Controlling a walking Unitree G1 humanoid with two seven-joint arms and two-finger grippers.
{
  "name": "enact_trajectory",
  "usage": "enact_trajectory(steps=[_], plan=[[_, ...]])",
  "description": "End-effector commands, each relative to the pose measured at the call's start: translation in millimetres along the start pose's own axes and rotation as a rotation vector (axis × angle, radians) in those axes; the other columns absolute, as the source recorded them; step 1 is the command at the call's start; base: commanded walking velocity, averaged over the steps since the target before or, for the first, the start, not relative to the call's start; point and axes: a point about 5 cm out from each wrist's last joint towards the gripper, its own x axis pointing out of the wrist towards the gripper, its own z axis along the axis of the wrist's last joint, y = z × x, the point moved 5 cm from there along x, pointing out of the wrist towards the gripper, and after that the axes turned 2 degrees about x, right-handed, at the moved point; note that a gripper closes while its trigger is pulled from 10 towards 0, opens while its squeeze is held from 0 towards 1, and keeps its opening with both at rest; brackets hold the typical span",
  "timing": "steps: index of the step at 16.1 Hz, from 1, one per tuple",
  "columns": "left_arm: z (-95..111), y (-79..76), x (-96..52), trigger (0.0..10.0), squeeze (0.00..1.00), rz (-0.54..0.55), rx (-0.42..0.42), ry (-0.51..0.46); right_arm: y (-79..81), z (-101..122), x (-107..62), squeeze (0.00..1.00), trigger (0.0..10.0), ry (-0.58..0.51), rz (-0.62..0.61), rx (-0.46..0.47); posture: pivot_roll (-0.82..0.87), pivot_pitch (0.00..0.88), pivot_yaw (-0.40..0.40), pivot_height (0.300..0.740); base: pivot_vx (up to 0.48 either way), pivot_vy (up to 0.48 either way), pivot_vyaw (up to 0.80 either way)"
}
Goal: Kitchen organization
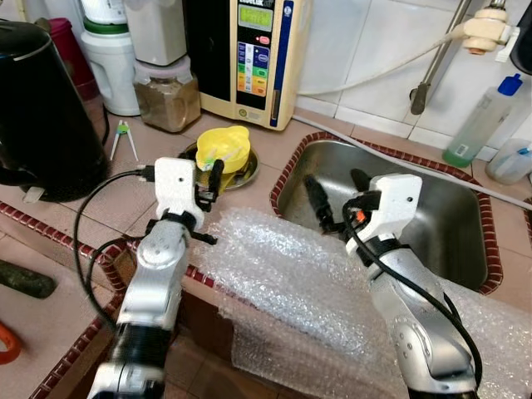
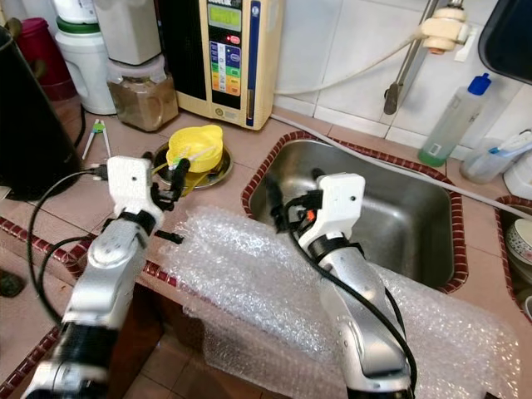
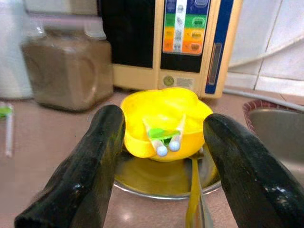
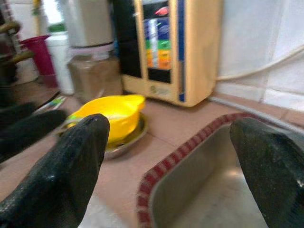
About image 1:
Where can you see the steel sink basin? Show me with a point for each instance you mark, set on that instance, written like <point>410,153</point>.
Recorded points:
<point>432,216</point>

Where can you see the yellow plastic bowl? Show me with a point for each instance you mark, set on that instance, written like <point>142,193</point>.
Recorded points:
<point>229,143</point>

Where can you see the grey blender cup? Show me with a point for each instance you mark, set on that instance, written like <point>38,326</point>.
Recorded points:
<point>158,29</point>

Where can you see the cream faucet diverter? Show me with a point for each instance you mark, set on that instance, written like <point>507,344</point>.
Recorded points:
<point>486,29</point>

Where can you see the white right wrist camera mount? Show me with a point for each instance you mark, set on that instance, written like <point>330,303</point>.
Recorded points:
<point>395,204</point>

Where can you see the round steel plate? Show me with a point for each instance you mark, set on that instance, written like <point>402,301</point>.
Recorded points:
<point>245,176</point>

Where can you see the clear bottle blue cap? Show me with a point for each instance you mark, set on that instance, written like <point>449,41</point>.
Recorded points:
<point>482,125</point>

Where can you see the black electric kettle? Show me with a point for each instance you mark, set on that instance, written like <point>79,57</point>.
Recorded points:
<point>41,116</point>

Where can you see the small white green tongs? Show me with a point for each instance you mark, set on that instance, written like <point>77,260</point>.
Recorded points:
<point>123,129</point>

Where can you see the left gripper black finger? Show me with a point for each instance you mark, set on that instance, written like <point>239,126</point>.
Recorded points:
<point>217,174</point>

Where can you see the grey metal tap spout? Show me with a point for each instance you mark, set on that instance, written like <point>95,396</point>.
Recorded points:
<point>432,71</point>

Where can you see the maroon plastic container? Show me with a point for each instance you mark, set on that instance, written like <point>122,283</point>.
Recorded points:
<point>71,50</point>

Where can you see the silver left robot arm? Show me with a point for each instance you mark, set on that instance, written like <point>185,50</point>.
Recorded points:
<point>154,274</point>

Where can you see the clear plastic cup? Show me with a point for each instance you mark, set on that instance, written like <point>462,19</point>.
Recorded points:
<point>507,162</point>

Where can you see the dark green cucumber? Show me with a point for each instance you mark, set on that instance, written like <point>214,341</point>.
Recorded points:
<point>25,278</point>

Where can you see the cream water ionizer machine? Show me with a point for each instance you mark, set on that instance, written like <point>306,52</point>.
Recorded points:
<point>253,58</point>

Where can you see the clear bubble wrap sheet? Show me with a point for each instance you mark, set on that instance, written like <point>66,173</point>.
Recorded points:
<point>291,274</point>

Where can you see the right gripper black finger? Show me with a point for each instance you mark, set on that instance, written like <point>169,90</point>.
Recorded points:
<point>361,180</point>
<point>317,199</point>

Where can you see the glass jar brown powder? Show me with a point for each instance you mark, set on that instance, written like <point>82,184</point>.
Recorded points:
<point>166,104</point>

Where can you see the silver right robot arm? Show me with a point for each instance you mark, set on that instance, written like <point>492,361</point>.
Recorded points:
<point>416,332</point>

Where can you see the white jug green band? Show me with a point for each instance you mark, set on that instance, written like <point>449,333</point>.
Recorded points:
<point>112,75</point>

